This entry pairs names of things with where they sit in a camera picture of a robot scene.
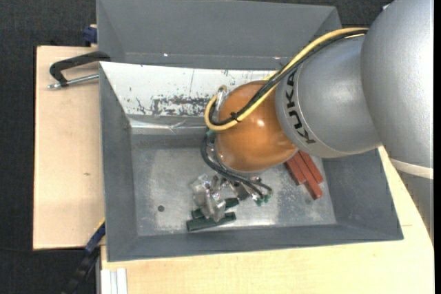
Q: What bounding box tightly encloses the red-brown flat block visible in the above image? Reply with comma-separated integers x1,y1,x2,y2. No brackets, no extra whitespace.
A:
283,160,302,187
298,150,325,184
291,155,325,200

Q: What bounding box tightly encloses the dark green flat block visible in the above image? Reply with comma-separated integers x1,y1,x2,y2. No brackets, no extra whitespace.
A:
191,198,240,220
185,211,238,232

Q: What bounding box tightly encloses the pale cardboard board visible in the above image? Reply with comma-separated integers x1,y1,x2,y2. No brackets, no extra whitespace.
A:
32,45,106,251

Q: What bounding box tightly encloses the grey metal bin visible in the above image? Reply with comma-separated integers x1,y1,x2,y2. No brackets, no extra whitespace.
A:
95,0,404,263

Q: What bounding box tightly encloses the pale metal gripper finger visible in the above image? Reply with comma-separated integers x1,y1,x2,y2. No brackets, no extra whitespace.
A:
189,174,212,218
208,191,227,223

